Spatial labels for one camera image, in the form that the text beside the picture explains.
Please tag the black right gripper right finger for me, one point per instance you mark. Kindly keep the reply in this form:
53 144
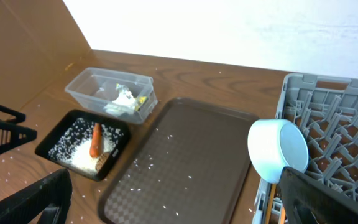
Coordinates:
307 201

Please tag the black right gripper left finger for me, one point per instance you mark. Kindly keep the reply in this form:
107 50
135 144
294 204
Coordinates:
49 198

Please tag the wooden chopstick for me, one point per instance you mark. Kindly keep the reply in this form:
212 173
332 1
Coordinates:
270 204
282 216

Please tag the light blue rice bowl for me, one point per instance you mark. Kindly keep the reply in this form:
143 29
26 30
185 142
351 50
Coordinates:
274 144

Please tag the orange carrot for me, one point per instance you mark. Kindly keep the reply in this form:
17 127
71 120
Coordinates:
96 149

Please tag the brown shiitake mushroom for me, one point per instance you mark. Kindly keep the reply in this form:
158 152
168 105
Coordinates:
101 160

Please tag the white tissue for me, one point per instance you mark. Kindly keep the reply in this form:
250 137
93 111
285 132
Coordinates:
122 104

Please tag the aluminium foil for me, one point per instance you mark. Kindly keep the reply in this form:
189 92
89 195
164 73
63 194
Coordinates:
124 90

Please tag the yellow green snack wrapper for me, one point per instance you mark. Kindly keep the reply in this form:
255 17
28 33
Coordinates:
140 101

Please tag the pile of white rice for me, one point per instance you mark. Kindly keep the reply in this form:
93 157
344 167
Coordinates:
73 147

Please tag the black tray bin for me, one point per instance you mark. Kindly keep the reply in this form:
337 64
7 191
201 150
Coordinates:
52 137

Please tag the clear plastic bin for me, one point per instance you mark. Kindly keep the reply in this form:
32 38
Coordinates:
94 88

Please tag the brown serving tray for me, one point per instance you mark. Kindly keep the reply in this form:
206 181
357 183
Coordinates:
189 168

